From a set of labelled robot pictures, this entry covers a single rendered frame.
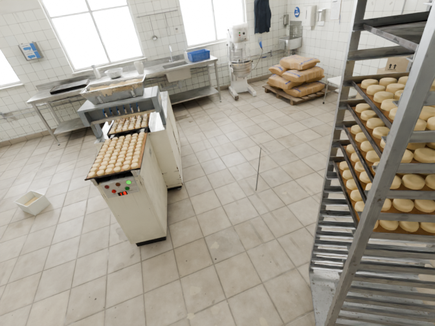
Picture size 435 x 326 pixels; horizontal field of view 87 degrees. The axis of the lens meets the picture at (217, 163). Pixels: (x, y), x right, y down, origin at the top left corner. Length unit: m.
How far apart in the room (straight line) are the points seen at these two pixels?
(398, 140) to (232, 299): 1.63
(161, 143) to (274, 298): 1.71
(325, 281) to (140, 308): 1.38
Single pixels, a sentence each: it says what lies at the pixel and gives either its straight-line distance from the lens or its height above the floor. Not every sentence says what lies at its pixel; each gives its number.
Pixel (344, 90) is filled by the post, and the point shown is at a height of 1.47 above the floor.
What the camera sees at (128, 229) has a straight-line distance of 2.24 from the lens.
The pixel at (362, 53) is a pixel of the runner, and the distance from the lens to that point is 1.01.
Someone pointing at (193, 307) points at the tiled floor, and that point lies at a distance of 2.01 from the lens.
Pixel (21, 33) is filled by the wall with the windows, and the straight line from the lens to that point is 5.57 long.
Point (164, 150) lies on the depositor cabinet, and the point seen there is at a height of 0.60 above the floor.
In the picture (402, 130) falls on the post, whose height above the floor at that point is 1.54.
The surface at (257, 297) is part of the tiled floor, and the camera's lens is 1.98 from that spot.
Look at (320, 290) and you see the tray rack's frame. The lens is 1.88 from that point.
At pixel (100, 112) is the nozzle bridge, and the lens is 2.48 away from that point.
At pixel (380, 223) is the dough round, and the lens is 0.95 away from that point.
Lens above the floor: 1.81
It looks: 35 degrees down
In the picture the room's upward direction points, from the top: 10 degrees counter-clockwise
